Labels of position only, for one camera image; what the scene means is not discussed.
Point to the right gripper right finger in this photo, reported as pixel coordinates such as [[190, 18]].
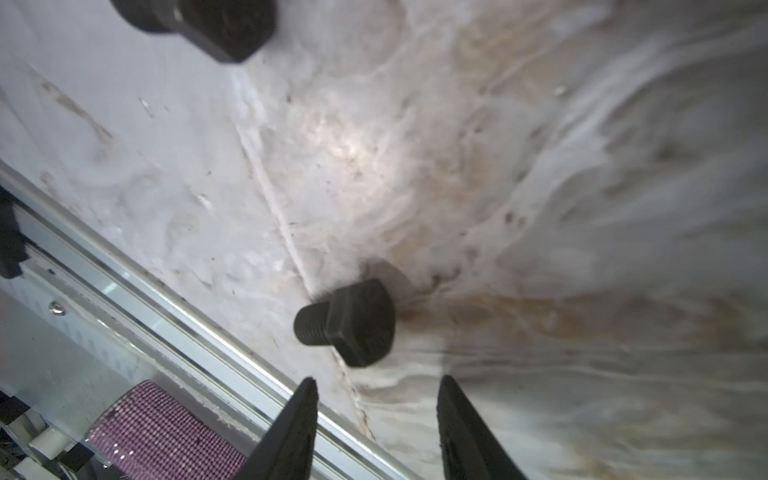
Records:
[[469, 448]]

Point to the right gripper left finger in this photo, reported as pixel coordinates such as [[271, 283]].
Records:
[[286, 449]]

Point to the black hex bolt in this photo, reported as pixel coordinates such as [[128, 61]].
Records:
[[230, 31], [358, 321]]

